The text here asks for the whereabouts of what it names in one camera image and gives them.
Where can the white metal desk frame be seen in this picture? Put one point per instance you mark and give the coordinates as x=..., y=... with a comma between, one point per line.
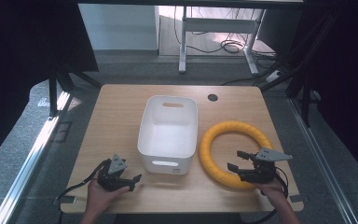
x=217, y=25

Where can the white power strip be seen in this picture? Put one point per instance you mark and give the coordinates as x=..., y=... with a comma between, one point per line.
x=274, y=76

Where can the black metal stand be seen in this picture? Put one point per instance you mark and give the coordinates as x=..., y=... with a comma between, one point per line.
x=295, y=74

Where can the white plastic storage bin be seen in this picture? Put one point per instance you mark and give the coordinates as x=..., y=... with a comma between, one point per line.
x=167, y=137

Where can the black round table grommet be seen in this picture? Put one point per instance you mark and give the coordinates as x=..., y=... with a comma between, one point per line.
x=212, y=97

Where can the black tripod stand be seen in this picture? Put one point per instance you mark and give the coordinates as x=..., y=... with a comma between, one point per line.
x=59, y=84

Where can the person's left hand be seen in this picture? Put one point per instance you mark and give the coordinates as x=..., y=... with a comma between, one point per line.
x=101, y=197

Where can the person's right hand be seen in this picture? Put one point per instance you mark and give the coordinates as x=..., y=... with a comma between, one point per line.
x=271, y=190

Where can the dark curtain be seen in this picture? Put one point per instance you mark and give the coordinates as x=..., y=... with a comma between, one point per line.
x=348, y=77
x=18, y=62

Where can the dark floor plate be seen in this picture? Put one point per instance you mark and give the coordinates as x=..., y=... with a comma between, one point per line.
x=62, y=132

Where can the aluminium frame rail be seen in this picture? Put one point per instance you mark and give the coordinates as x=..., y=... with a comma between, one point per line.
x=28, y=161
x=320, y=165

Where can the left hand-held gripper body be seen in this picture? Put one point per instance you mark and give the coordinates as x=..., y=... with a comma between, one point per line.
x=115, y=174

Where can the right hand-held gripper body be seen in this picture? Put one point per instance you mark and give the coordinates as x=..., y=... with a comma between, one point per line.
x=262, y=168

